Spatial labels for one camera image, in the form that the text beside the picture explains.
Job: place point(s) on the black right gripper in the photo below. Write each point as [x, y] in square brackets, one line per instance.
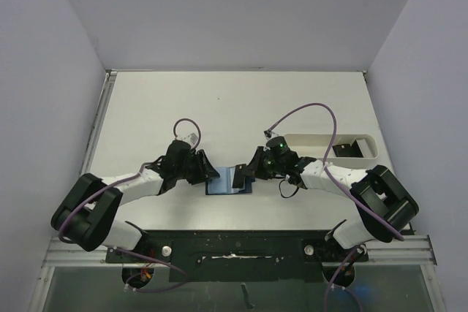
[254, 165]

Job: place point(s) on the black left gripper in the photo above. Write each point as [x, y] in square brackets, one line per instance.
[208, 171]

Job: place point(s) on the blue leather card holder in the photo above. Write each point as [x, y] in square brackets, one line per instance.
[223, 185]

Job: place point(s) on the black credit card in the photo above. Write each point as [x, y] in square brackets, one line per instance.
[239, 177]
[347, 150]

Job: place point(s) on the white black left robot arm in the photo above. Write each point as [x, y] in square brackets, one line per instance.
[87, 215]

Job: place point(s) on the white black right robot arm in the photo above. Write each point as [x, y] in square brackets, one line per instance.
[384, 206]

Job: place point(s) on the white plastic card tray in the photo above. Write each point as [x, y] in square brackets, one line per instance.
[316, 145]

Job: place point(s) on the black leaning credit card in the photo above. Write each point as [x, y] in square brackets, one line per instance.
[347, 150]

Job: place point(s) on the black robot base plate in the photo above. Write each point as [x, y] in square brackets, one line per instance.
[247, 256]

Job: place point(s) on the aluminium frame rail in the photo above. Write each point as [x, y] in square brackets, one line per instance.
[414, 250]

